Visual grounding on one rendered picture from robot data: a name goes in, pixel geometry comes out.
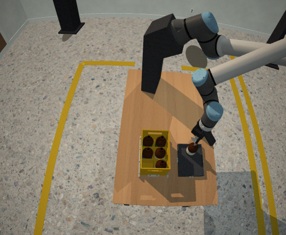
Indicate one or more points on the yellow box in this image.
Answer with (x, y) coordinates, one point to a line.
(147, 167)

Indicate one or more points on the dark brown bottle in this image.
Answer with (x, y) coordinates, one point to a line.
(160, 142)
(148, 141)
(160, 164)
(160, 153)
(147, 153)
(191, 149)

